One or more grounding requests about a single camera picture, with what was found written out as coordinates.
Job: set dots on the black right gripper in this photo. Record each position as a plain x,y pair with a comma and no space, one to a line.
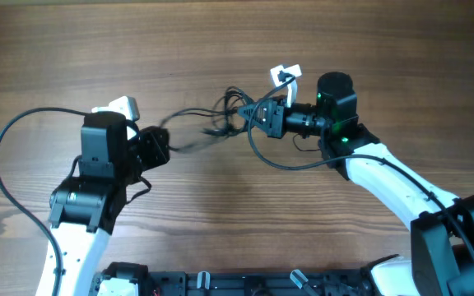
273,125

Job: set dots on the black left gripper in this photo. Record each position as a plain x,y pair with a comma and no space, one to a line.
149,138

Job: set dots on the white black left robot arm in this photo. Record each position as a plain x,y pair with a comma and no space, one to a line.
84,208

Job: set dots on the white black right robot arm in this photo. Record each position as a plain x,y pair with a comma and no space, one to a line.
440,223

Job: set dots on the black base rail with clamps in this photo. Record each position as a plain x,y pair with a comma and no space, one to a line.
327,283

